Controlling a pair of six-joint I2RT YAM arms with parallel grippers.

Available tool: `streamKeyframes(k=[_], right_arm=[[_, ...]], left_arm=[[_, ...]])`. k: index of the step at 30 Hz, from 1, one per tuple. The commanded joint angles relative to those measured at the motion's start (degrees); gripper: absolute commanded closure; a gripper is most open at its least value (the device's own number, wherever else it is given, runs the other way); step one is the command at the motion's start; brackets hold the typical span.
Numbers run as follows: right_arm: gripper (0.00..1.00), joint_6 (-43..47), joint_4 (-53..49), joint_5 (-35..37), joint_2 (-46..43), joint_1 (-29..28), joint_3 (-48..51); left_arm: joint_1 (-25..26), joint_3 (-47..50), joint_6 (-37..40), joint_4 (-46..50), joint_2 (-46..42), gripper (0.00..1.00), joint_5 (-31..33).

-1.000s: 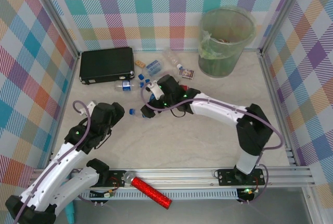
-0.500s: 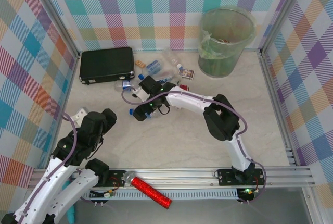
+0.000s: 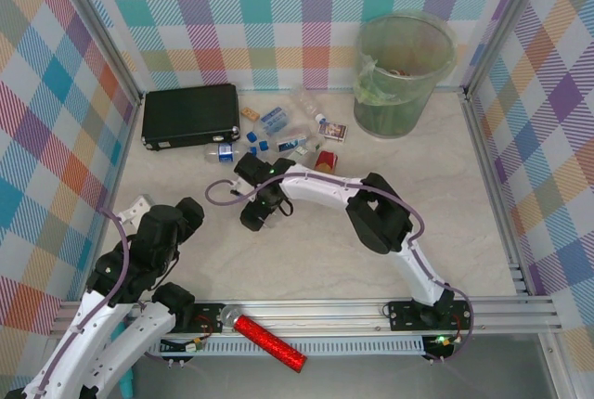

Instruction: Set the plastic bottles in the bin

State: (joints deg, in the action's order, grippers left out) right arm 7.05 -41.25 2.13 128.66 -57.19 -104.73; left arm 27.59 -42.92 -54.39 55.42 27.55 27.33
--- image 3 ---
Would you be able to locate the aluminium frame post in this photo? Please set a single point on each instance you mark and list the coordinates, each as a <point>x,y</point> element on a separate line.
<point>506,23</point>
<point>99,28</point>

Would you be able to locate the black hard case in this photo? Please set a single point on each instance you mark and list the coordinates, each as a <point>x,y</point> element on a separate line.
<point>185,116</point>

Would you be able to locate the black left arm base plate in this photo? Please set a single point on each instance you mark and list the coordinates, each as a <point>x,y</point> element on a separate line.
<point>206,313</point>

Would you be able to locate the clear bottle without label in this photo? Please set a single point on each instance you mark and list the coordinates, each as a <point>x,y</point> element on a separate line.
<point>306,102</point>

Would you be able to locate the round silver knob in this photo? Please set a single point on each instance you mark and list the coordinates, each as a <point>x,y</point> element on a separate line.
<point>230,315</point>

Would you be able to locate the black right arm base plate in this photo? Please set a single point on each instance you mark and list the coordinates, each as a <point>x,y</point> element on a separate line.
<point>404,315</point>

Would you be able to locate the small connector board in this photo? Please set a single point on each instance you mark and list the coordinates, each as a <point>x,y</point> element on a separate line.
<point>192,347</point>
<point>441,341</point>

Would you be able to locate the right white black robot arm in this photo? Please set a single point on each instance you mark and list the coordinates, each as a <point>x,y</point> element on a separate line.
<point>325,185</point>

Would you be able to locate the teal handheld tool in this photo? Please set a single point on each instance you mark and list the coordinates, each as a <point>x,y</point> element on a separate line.
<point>126,387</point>

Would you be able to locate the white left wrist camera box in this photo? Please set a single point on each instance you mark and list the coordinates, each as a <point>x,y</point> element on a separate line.
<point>137,206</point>

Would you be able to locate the grey metal shelf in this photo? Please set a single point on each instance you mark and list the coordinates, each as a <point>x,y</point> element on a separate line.
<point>371,376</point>

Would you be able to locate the aluminium frame side rail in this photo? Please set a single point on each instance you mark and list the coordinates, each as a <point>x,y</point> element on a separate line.
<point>128,139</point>
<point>487,162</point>

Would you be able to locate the right small connector board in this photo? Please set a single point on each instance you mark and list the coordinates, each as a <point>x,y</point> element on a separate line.
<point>441,341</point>

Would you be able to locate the red glitter tube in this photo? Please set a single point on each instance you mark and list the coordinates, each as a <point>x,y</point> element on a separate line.
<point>269,343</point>

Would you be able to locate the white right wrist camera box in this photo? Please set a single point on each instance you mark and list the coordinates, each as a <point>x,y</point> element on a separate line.
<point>236,183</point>

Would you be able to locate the clear bottle green label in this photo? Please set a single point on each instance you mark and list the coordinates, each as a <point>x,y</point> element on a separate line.
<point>299,152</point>

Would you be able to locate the clear bottle blue white label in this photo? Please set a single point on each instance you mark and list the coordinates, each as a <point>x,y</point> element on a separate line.
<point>290,142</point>

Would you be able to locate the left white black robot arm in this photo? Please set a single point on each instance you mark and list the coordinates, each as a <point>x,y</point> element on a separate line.
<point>83,338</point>

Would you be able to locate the aluminium mounting rail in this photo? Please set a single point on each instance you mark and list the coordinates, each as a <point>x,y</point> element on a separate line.
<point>325,317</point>

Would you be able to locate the clear bottle blue cap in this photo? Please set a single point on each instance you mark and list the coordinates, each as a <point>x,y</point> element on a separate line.
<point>226,153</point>

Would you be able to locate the small printed card box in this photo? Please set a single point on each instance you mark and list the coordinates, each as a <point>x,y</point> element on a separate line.
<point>333,131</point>

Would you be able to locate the small orange wooden block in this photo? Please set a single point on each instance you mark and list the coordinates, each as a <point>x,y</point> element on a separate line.
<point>250,114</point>

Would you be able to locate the left small connector board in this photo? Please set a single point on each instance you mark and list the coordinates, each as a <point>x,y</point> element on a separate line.
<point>192,347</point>

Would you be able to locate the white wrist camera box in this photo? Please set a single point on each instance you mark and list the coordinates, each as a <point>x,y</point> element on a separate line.
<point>236,183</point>
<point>137,206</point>

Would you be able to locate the red label tea bottle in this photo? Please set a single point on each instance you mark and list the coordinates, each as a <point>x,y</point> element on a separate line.
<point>327,160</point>

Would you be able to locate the translucent green waste bin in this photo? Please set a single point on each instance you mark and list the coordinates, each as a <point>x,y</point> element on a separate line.
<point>385,116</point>

